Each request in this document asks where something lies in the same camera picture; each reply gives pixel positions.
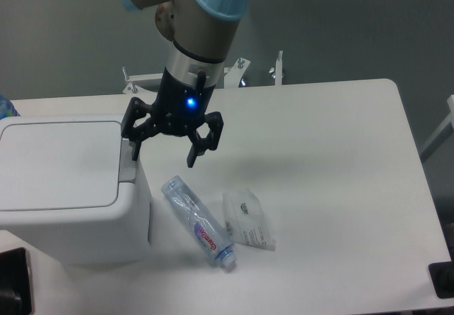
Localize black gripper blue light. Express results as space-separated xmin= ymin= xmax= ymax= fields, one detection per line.
xmin=121 ymin=70 xmax=224 ymax=168

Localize white plastic trash can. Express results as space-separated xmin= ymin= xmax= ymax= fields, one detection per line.
xmin=1 ymin=114 xmax=153 ymax=264

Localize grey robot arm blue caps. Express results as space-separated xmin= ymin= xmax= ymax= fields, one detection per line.
xmin=120 ymin=0 xmax=249 ymax=167

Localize clear plastic water bottle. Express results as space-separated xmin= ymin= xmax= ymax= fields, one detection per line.
xmin=161 ymin=176 xmax=237 ymax=272

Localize clear plastic bag with label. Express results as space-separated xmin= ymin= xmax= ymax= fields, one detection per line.
xmin=223 ymin=189 xmax=276 ymax=251

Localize blue green patterned object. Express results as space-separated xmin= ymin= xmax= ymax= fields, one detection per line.
xmin=0 ymin=95 xmax=20 ymax=119

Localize black clamp at left edge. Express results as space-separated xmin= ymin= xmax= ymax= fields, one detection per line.
xmin=1 ymin=247 xmax=33 ymax=314

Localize black clamp at edge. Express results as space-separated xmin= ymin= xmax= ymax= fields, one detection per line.
xmin=1 ymin=247 xmax=33 ymax=314
xmin=428 ymin=261 xmax=453 ymax=299

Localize black clamp at right edge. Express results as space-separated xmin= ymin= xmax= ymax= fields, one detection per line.
xmin=428 ymin=261 xmax=453 ymax=299

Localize white metal base frame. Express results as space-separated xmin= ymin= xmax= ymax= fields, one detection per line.
xmin=122 ymin=50 xmax=285 ymax=94

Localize white frame at right edge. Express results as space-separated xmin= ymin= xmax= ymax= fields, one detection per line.
xmin=419 ymin=95 xmax=453 ymax=162

